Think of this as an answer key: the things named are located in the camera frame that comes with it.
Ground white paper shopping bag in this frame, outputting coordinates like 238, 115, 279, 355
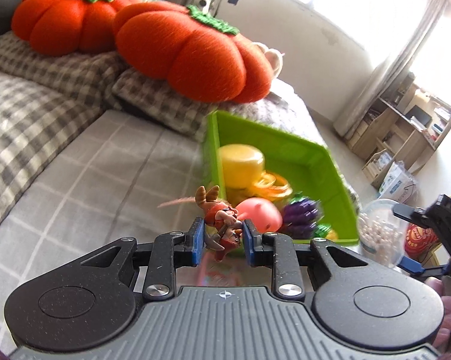
378, 161, 418, 203

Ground grey curtain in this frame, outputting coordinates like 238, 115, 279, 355
333, 0, 449, 139

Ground red round toy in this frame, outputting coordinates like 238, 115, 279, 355
405, 223, 439, 261

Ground grey checked blanket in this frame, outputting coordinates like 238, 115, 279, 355
0, 31, 317, 248

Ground orange toy ring plate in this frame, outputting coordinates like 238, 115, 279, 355
247, 171, 293, 202

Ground wooden shelf unit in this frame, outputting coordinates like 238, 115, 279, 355
346, 72, 451, 189

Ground small orange pumpkin pillow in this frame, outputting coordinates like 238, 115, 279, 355
12, 0, 142, 57

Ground light grey grid sheet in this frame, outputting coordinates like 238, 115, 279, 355
0, 111, 202, 353

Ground yellow toy cup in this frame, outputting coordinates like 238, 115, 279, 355
218, 144, 265, 193

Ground pink toy pig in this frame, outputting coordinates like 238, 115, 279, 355
236, 197, 282, 233

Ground large orange pumpkin pillow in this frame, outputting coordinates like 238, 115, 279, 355
113, 0, 273, 103

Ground pink plush bunny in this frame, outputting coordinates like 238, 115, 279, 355
254, 42, 285, 78

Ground clear cotton swab jar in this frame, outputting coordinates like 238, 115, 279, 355
357, 199, 408, 268

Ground green plastic box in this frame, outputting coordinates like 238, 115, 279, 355
203, 111, 358, 245

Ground person's hand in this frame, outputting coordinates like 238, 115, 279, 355
424, 274, 451, 351

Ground brown reindeer figurine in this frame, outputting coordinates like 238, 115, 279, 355
195, 185, 243, 262

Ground purple toy grapes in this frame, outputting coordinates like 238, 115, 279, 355
281, 193, 322, 240

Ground yellow green toy corn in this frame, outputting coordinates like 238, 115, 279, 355
314, 223, 339, 242

